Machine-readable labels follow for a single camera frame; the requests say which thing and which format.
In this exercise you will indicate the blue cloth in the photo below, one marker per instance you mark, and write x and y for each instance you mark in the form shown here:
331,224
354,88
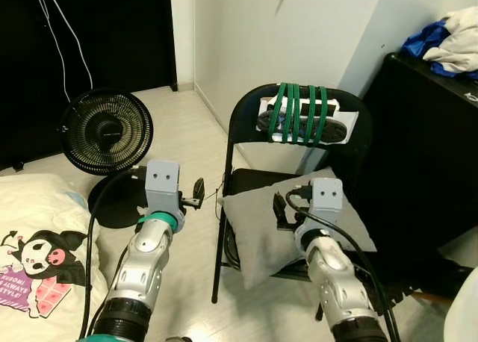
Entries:
418,39

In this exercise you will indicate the white cartoon print blanket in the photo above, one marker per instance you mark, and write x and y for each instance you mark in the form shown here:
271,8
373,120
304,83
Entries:
45,207

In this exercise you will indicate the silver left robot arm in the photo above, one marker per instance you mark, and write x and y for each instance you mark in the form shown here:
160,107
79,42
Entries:
142,267

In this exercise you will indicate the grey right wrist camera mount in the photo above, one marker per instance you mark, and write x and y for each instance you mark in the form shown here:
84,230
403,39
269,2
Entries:
326,196

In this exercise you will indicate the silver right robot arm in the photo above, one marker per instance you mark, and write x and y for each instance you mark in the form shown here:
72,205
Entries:
336,282

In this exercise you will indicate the black oval device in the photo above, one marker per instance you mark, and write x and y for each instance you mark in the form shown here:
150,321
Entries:
337,127

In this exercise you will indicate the black cabinet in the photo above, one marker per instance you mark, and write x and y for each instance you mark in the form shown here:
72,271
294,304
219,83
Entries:
418,148

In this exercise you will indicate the black floor fan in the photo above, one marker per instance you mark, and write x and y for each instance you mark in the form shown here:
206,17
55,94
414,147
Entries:
104,133

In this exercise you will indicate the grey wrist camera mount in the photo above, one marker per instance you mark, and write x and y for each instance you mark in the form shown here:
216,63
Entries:
162,181
326,196

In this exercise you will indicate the black folding chair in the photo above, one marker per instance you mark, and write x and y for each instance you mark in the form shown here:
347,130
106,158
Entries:
243,125

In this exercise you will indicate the black wardrobe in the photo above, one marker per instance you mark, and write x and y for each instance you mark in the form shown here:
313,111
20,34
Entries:
112,36

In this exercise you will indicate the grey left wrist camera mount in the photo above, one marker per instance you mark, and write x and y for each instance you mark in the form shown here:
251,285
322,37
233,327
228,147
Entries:
162,181

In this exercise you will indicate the white rounded object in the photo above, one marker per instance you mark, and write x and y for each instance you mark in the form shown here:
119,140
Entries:
464,312

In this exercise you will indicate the white grey garment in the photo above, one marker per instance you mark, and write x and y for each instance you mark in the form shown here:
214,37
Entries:
455,47

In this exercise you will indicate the grey fabric pillow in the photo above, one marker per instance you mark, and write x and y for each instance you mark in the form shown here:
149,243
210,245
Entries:
254,230

